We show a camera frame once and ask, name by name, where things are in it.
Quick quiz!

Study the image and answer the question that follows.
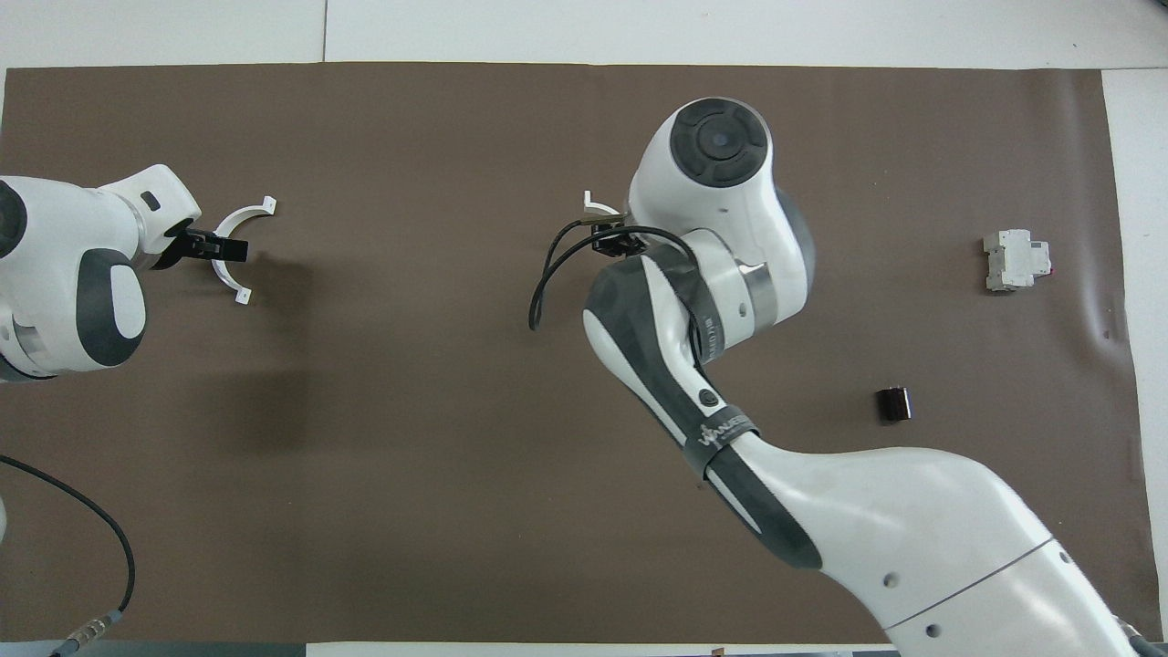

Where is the brown table mat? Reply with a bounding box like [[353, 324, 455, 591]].
[[0, 61, 1143, 645]]

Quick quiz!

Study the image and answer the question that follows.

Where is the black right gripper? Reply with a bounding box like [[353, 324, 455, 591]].
[[591, 219, 651, 261]]

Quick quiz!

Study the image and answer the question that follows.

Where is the grey circuit breaker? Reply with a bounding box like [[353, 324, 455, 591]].
[[983, 229, 1052, 294]]

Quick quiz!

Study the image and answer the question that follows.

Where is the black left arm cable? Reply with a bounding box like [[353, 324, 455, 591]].
[[0, 454, 136, 657]]

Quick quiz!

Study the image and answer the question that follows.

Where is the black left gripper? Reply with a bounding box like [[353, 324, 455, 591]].
[[151, 219, 250, 272]]

